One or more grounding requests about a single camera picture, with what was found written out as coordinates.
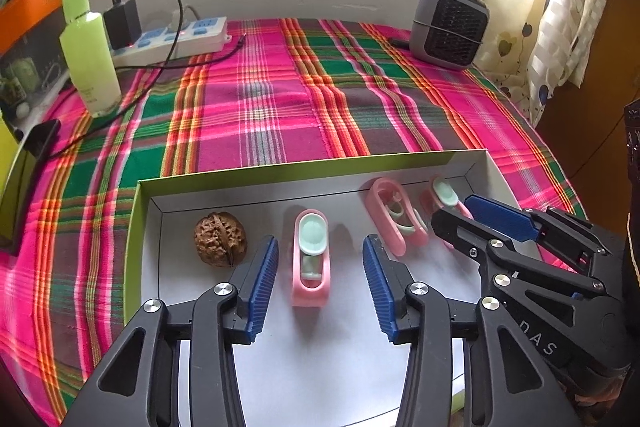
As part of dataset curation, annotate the green cardboard box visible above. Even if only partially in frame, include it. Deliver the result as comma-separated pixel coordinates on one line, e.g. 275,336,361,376
122,148,511,427

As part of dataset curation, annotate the orange box lid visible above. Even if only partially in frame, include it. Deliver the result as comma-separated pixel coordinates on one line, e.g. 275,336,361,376
0,0,73,55

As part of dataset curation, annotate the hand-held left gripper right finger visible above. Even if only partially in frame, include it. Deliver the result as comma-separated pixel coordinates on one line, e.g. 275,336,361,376
362,234,583,427

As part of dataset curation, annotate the pink teal plastic clip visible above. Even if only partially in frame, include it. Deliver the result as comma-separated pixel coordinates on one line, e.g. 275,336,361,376
364,177,430,257
291,209,333,309
420,177,473,250

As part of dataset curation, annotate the black phone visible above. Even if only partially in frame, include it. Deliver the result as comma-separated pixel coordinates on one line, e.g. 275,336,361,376
0,119,62,255

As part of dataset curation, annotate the white blue power strip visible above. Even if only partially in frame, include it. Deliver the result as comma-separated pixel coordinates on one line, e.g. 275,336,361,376
107,16,232,62

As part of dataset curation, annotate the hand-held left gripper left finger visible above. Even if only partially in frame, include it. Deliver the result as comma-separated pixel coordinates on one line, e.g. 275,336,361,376
75,234,280,427

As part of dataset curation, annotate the heart print curtain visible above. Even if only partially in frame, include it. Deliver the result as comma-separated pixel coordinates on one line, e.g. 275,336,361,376
487,0,616,128

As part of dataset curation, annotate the grey small fan heater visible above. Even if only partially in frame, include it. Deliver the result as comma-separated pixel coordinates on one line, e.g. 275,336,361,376
410,0,490,70

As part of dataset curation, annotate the light green lotion bottle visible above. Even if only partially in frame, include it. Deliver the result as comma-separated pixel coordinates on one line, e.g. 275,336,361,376
59,0,122,118

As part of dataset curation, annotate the brown walnut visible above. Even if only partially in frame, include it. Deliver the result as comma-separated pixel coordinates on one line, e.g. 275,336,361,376
194,212,248,268

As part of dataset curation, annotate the yellow green shoe box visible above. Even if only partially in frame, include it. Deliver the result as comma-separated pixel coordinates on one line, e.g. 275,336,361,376
0,109,25,212

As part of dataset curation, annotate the black charger plug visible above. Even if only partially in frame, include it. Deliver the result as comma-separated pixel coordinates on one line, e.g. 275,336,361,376
102,0,143,50

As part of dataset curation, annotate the clear plastic container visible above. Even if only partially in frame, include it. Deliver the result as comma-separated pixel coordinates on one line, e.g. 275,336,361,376
0,22,76,108

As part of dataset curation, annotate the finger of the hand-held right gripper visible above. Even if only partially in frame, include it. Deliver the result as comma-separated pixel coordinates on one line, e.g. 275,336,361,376
464,194,613,278
431,208,608,308

